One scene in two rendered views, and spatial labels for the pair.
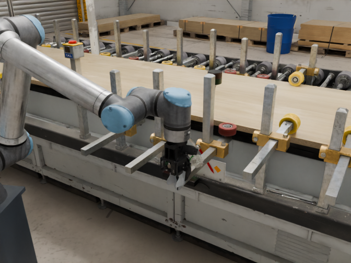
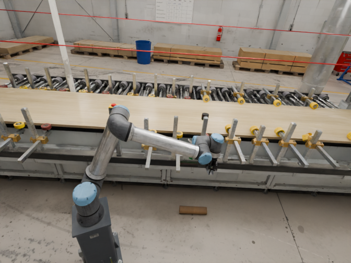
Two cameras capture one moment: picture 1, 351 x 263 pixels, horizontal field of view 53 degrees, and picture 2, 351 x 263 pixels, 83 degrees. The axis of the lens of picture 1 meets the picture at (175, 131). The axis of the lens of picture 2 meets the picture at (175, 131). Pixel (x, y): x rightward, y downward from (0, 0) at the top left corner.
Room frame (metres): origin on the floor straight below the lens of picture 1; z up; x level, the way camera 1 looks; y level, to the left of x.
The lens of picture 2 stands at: (0.29, 0.88, 1.97)
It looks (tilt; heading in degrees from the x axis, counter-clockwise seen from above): 34 degrees down; 326
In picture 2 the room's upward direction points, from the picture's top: 4 degrees clockwise
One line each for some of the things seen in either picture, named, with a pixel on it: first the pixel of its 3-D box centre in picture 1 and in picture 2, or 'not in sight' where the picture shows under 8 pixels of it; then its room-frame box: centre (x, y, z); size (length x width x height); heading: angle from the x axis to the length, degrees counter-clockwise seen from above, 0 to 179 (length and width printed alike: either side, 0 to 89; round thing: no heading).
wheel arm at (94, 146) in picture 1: (115, 134); (150, 151); (1.54, 0.29, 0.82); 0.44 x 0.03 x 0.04; 148
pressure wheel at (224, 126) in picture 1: (226, 136); not in sight; (1.43, -0.24, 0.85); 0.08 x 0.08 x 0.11
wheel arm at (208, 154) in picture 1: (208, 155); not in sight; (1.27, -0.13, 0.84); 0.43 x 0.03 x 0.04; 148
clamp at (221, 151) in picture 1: (212, 146); not in sight; (1.35, -0.16, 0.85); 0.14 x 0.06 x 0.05; 58
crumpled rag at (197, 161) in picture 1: (196, 159); not in sight; (1.19, -0.08, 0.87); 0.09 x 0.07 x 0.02; 148
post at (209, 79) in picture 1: (208, 128); (202, 140); (1.36, -0.14, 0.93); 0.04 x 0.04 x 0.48; 58
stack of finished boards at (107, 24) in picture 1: (121, 21); (24, 43); (10.01, 1.43, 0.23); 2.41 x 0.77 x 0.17; 143
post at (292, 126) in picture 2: not in sight; (283, 145); (0.96, -0.77, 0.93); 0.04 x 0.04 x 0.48; 58
